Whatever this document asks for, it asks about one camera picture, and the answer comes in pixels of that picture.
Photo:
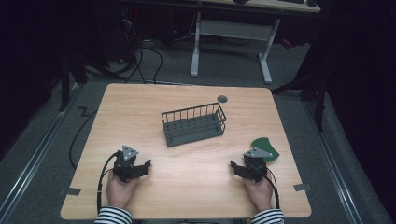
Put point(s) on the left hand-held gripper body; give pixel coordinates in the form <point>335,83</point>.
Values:
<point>126,161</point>

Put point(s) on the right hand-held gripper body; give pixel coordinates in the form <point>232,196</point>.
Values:
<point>257,163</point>

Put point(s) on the green sponge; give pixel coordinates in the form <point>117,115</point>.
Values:
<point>264,144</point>

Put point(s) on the person's right hand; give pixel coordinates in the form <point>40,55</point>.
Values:
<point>260,194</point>

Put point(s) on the person's left hand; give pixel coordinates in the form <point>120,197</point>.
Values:
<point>120,193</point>

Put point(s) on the grey tape strip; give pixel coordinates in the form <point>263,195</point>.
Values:
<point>71,191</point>
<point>302,187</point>

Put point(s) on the grey round table grommet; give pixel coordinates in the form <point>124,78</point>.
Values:
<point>222,99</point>

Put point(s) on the black metal stand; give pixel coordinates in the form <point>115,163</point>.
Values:
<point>67,81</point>
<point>314,90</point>

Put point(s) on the black computer tower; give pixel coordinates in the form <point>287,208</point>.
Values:
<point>120,31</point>

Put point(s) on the white-framed desk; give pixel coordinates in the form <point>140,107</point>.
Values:
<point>236,29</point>

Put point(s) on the metal floor rail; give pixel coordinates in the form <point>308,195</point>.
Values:
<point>333,168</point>
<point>34,155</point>

